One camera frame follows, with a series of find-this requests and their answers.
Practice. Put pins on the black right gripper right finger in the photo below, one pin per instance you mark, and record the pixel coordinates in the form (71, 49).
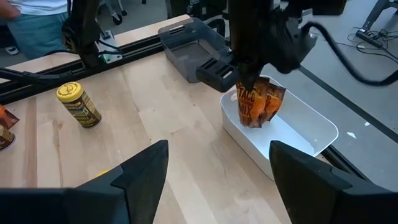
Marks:
(326, 202)

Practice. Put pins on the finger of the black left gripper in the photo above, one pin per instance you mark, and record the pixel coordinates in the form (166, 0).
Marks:
(217, 74)
(259, 74)

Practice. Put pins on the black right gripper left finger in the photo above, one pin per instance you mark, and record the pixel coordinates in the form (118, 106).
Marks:
(93, 205)

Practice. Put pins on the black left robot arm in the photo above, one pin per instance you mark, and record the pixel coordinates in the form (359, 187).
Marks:
(82, 31)

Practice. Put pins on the grey plastic bin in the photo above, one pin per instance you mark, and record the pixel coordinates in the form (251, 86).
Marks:
(189, 56)

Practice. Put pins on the black equipment case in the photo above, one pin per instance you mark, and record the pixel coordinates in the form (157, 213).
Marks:
(199, 7)

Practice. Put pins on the white plastic bin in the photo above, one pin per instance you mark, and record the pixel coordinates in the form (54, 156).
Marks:
(295, 137)

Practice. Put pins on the black power strip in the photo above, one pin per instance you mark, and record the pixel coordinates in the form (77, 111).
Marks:
(368, 37)

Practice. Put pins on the grey office chair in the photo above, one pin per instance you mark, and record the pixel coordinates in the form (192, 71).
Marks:
(117, 19)

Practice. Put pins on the person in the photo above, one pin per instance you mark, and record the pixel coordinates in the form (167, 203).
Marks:
(37, 34)

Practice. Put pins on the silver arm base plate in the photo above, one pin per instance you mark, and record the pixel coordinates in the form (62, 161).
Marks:
(104, 46)

